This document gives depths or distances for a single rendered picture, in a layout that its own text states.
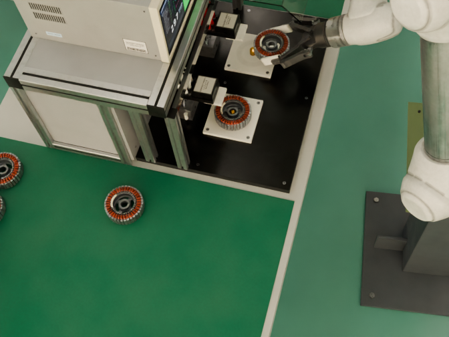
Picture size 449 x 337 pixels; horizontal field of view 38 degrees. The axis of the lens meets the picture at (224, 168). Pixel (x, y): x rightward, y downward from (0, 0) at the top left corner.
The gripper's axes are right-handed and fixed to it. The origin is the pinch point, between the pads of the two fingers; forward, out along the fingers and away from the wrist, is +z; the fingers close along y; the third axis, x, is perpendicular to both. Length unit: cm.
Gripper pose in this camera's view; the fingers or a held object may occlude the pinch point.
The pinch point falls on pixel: (272, 45)
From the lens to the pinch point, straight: 205.7
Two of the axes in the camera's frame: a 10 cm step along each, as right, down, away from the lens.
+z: -7.9, 0.6, 6.0
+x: 5.5, 5.0, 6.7
